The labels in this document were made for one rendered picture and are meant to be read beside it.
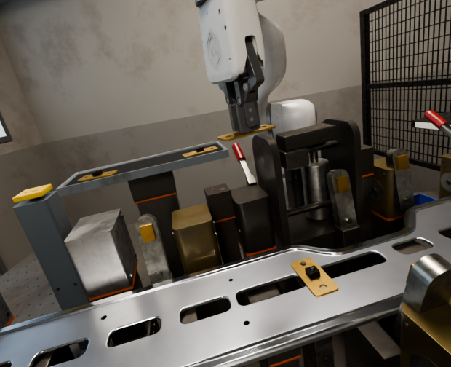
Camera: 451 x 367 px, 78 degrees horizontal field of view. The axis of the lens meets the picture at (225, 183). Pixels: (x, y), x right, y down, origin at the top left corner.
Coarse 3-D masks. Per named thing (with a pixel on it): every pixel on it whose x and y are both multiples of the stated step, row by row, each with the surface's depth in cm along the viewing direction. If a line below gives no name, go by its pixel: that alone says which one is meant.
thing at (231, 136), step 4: (264, 124) 44; (260, 128) 41; (264, 128) 41; (268, 128) 41; (272, 128) 41; (236, 132) 42; (248, 132) 41; (252, 132) 40; (256, 132) 40; (220, 136) 42; (224, 136) 41; (228, 136) 41; (232, 136) 40; (236, 136) 39; (240, 136) 39; (244, 136) 40; (220, 140) 41; (224, 140) 39; (228, 140) 39; (232, 140) 39
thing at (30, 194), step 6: (42, 186) 64; (48, 186) 64; (24, 192) 62; (30, 192) 61; (36, 192) 60; (42, 192) 61; (12, 198) 60; (18, 198) 60; (24, 198) 60; (30, 198) 60; (36, 198) 62
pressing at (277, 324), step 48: (384, 240) 48; (432, 240) 46; (144, 288) 47; (192, 288) 46; (240, 288) 43; (384, 288) 38; (0, 336) 43; (48, 336) 41; (96, 336) 40; (192, 336) 36; (240, 336) 35; (288, 336) 34
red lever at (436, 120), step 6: (426, 114) 69; (432, 114) 68; (432, 120) 67; (438, 120) 66; (444, 120) 66; (438, 126) 66; (444, 126) 65; (450, 126) 65; (444, 132) 65; (450, 132) 64
